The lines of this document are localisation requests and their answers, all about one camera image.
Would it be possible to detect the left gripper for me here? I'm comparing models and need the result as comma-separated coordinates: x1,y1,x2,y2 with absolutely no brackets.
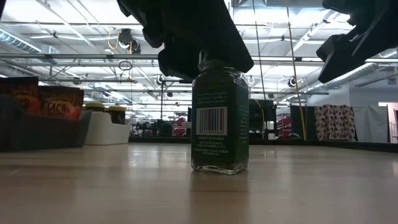
116,0,254,81

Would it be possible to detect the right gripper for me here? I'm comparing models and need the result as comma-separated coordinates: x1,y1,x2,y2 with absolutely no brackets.
316,0,398,84

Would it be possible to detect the green-lid oregano jar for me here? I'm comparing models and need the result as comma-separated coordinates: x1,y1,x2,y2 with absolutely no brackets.
190,58,250,175

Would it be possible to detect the yellow-lid spice jar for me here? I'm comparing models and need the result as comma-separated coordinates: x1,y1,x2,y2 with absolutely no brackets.
85,102,106,113
107,105,127,125

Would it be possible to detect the taco seasoning mix packet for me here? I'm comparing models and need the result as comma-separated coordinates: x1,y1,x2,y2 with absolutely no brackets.
37,86,84,121
0,77,40,116

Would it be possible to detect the black perforated computer case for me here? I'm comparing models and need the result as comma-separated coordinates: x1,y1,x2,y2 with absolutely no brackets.
248,98,277,140

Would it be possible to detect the brown patterned cloth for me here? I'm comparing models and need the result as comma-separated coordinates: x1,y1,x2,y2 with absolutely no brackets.
315,104,358,141

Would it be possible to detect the white curtain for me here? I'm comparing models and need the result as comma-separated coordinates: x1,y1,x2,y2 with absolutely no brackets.
353,104,389,143

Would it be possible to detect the white plastic bin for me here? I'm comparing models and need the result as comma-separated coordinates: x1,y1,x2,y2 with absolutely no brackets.
84,110,131,146

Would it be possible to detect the grey plastic bin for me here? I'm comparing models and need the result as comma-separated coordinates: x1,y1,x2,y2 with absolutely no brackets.
0,93,93,152

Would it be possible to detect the silver ventilation duct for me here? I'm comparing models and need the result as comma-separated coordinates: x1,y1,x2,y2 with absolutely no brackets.
306,48,398,91

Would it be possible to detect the yellow cable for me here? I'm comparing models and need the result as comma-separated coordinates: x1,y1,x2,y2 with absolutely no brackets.
286,0,308,141

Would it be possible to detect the black ceiling cable reel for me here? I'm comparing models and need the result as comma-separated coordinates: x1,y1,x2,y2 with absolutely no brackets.
118,28,135,47

